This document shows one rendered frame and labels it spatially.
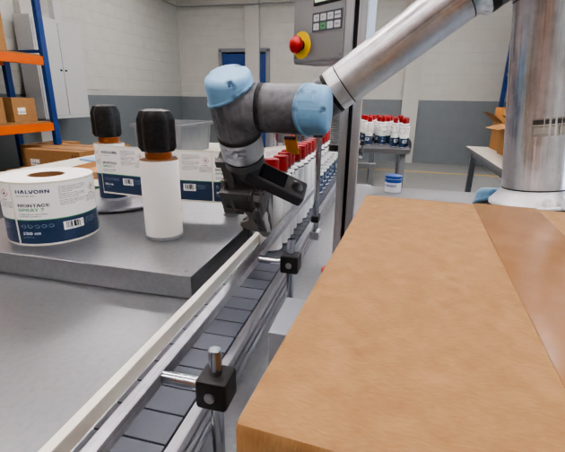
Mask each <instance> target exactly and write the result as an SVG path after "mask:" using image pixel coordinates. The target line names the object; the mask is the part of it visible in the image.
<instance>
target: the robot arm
mask: <svg viewBox="0 0 565 452"><path fill-rule="evenodd" d="M509 1H511V3H512V17H511V32H510V46H509V61H508V88H507V104H506V118H505V133H504V147H503V162H502V176H501V187H500V188H497V187H482V188H480V189H478V190H477V191H476V193H475V197H474V201H473V203H477V204H497V205H507V206H518V207H529V208H536V209H537V210H544V211H554V212H565V0H417V1H415V2H414V3H413V4H411V5H410V6H409V7H407V8H406V9H405V10H403V11H402V12H401V13H400V14H398V15H397V16H396V17H395V18H394V19H393V20H391V21H390V22H388V23H387V24H386V25H385V26H383V27H382V28H381V29H379V30H378V31H377V32H375V33H374V34H373V35H371V36H370V37H369V38H367V39H366V40H365V41H363V42H362V43H361V44H360V45H359V46H358V47H356V48H355V49H354V50H352V51H351V52H350V53H349V54H347V55H346V56H344V57H343V58H342V59H341V60H339V61H338V62H337V63H335V64H334V65H333V66H331V67H330V68H329V69H327V70H326V71H325V72H324V73H322V74H321V75H320V76H319V77H318V78H316V79H315V80H314V81H313V82H311V83H254V78H253V77H252V75H251V72H250V70H249V69H248V68H247V67H245V66H241V65H222V66H219V67H217V68H215V69H213V70H212V71H211V72H210V73H209V74H208V75H207V76H206V77H205V79H204V88H205V92H206V97H207V100H208V102H207V106H208V108H209V109H210V112H211V115H212V119H213V124H214V128H215V132H216V135H217V138H218V142H219V145H220V148H221V151H220V153H219V157H218V158H217V159H216V160H215V162H214V163H215V166H216V168H221V170H222V175H223V179H224V180H221V181H220V182H222V188H221V187H220V182H219V188H220V192H219V195H220V198H221V200H222V206H223V209H224V212H225V213H235V214H244V213H245V214H246V215H247V216H248V219H247V220H244V221H241V222H240V226H241V227H242V228H244V229H247V230H252V231H256V232H259V233H260V234H261V235H262V236H263V237H268V236H269V234H270V233H271V232H272V229H273V209H274V203H273V195H275V196H278V197H280V198H281V199H283V200H285V201H287V202H289V203H291V204H295V205H297V206H299V205H300V204H301V203H302V201H303V200H304V197H305V194H306V190H307V187H308V185H307V183H305V182H303V181H301V180H299V179H297V178H295V177H293V176H291V175H289V174H287V173H285V172H283V171H280V170H278V169H276V168H274V167H272V166H270V165H268V164H266V163H265V156H264V151H265V149H264V144H263V138H262V133H276V134H291V135H304V136H312V135H325V134H326V133H327V132H328V131H329V128H330V126H331V122H332V119H333V118H334V117H336V116H338V115H339V114H340V113H342V112H343V111H344V110H346V109H347V108H349V107H350V106H351V105H352V104H353V103H355V102H356V101H357V100H359V99H361V98H362V97H363V96H365V95H366V94H368V93H369V92H370V91H372V90H374V89H375V88H377V87H378V86H379V85H380V84H381V83H383V82H384V81H386V80H387V79H389V78H390V77H391V76H393V75H394V74H396V73H397V72H399V71H400V70H402V69H403V68H404V67H406V66H407V65H409V64H410V63H412V61H414V60H415V59H416V58H418V57H420V56H421V55H422V54H424V53H425V52H427V51H428V50H429V49H431V48H433V47H434V46H436V45H437V44H438V43H440V42H441V41H442V40H443V39H445V38H446V37H448V36H449V35H450V34H452V33H453V32H455V31H456V30H458V29H459V28H461V27H462V26H463V25H465V24H466V23H468V22H469V21H471V20H472V19H473V18H474V17H475V16H477V15H478V14H485V15H490V14H491V13H493V12H495V11H496V10H498V9H499V8H500V7H502V6H503V5H504V4H506V3H507V2H509ZM225 185H226V186H225ZM223 188H224V189H223ZM473 203H472V204H473Z"/></svg>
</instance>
